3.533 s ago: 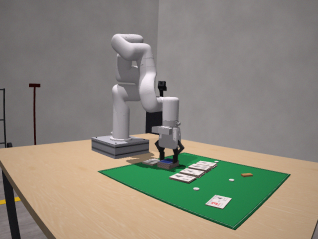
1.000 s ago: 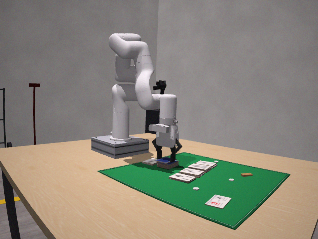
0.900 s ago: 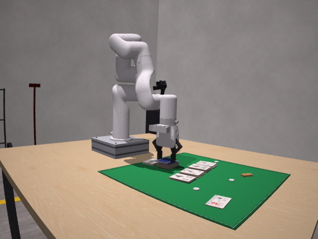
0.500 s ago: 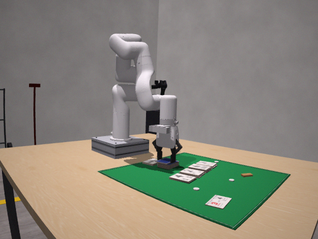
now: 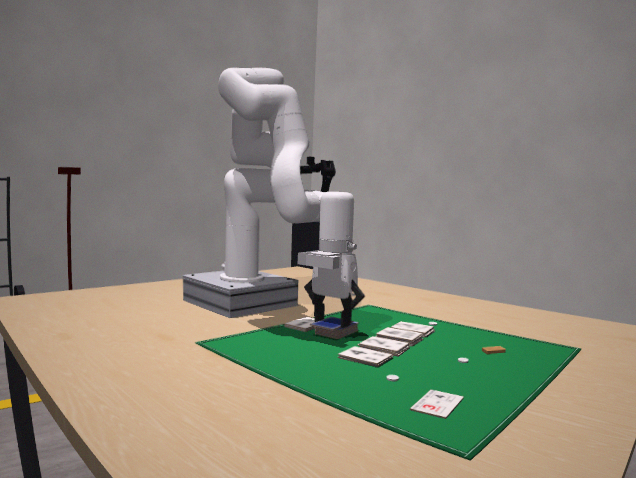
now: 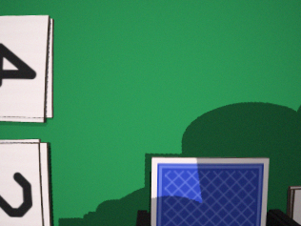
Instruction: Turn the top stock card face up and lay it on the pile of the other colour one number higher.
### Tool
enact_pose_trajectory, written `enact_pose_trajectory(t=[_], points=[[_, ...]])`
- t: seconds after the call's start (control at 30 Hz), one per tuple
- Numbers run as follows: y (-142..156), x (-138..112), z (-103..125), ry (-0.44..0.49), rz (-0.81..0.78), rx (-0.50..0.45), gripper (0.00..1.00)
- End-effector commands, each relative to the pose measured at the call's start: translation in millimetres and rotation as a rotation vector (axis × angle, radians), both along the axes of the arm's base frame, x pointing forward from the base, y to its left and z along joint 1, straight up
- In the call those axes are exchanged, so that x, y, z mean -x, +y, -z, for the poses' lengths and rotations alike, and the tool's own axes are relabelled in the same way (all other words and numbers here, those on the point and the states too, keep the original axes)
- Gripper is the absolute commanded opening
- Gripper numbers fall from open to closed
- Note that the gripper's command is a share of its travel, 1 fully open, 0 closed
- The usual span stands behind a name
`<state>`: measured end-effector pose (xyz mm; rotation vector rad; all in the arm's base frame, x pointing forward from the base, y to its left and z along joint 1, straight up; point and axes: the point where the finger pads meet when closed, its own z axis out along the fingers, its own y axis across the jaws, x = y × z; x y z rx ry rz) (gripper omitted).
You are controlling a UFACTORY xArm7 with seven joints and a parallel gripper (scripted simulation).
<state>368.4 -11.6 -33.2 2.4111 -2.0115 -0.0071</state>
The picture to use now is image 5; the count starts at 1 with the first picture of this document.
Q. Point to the brown flat wooden tile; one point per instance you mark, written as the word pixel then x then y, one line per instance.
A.
pixel 493 350

